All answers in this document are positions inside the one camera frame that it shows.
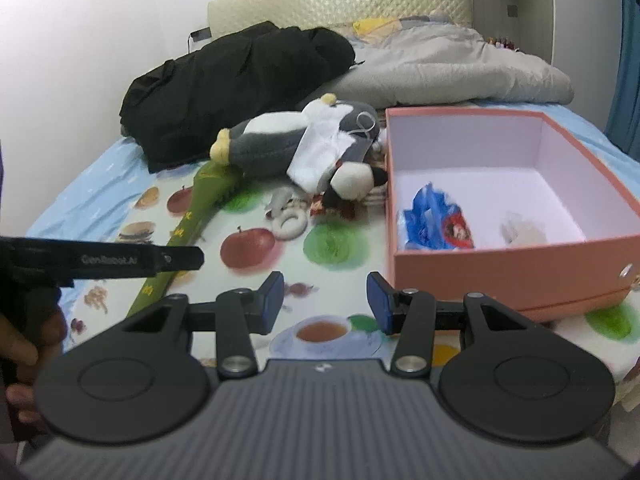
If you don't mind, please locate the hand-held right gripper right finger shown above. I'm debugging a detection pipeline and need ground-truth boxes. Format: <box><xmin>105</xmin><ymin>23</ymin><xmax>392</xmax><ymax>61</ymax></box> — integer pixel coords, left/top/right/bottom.
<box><xmin>366</xmin><ymin>271</ymin><xmax>531</xmax><ymax>379</ymax></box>

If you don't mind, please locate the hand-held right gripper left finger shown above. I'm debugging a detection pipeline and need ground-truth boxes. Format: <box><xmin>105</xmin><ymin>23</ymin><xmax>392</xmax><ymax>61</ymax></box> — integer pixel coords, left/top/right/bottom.
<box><xmin>122</xmin><ymin>271</ymin><xmax>286</xmax><ymax>380</ymax></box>

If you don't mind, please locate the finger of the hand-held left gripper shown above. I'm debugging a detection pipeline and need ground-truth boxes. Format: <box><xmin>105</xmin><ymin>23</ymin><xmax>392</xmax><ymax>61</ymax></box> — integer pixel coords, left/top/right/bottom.
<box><xmin>151</xmin><ymin>246</ymin><xmax>205</xmax><ymax>277</ymax></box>

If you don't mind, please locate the pink cardboard box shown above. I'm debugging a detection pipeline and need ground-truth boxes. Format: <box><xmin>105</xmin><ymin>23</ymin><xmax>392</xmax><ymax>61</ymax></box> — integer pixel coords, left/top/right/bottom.
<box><xmin>384</xmin><ymin>106</ymin><xmax>640</xmax><ymax>324</ymax></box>

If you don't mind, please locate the black and white panda plush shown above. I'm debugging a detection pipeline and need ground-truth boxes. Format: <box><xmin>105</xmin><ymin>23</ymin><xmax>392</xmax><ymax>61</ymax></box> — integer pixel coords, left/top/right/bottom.
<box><xmin>320</xmin><ymin>160</ymin><xmax>390</xmax><ymax>209</ymax></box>

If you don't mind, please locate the person's left hand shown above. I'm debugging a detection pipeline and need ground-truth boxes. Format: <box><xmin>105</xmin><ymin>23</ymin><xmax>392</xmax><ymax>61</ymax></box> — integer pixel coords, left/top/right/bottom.
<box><xmin>0</xmin><ymin>307</ymin><xmax>69</xmax><ymax>437</ymax></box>

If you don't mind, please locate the fruit print bed sheet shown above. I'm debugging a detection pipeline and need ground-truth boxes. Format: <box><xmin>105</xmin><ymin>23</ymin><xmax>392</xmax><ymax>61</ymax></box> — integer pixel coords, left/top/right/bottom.
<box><xmin>25</xmin><ymin>95</ymin><xmax>640</xmax><ymax>397</ymax></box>

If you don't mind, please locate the green plush stick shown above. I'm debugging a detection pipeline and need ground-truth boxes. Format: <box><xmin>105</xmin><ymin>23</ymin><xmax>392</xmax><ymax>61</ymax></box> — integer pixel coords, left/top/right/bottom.
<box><xmin>125</xmin><ymin>160</ymin><xmax>246</xmax><ymax>319</ymax></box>

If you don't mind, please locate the blue snack packet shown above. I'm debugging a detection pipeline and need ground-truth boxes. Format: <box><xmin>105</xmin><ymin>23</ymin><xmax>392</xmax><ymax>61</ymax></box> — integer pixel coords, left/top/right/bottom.
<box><xmin>399</xmin><ymin>182</ymin><xmax>476</xmax><ymax>252</ymax></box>

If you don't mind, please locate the grey penguin plush toy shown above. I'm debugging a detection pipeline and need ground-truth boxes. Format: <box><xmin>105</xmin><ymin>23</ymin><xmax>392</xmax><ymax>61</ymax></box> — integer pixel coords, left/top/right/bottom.
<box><xmin>210</xmin><ymin>93</ymin><xmax>383</xmax><ymax>181</ymax></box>

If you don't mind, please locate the crumpled white tissue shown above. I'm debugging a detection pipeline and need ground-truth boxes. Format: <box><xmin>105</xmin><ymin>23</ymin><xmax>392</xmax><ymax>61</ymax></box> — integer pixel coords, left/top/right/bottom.
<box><xmin>500</xmin><ymin>210</ymin><xmax>552</xmax><ymax>247</ymax></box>

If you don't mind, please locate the black jacket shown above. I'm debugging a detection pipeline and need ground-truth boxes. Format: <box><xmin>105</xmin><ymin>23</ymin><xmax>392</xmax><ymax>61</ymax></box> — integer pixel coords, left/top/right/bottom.
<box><xmin>119</xmin><ymin>21</ymin><xmax>357</xmax><ymax>174</ymax></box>

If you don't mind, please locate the yellow pillow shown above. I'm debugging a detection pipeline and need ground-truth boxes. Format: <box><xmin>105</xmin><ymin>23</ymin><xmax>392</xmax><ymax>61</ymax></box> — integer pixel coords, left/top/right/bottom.
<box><xmin>352</xmin><ymin>16</ymin><xmax>401</xmax><ymax>37</ymax></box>

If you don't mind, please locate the beige padded headboard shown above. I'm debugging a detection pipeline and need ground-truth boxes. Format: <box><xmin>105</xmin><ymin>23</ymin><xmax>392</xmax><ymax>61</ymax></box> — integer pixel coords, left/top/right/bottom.
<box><xmin>207</xmin><ymin>0</ymin><xmax>474</xmax><ymax>41</ymax></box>

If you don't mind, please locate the grey wardrobe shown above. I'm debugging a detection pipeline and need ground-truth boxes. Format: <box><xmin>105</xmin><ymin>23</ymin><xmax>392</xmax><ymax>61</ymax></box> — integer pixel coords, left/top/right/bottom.
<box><xmin>470</xmin><ymin>0</ymin><xmax>626</xmax><ymax>67</ymax></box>

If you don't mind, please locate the blue curtain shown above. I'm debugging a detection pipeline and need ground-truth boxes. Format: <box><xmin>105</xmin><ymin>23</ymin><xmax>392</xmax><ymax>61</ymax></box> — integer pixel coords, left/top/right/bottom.
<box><xmin>602</xmin><ymin>0</ymin><xmax>640</xmax><ymax>157</ymax></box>

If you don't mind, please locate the white ring toy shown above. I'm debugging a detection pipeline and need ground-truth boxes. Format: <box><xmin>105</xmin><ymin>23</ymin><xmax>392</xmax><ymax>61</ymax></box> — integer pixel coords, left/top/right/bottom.
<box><xmin>262</xmin><ymin>186</ymin><xmax>307</xmax><ymax>240</ymax></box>

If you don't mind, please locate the wall charger plug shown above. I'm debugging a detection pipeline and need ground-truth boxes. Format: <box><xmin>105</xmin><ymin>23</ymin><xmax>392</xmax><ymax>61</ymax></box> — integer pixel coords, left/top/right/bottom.
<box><xmin>188</xmin><ymin>29</ymin><xmax>214</xmax><ymax>54</ymax></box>

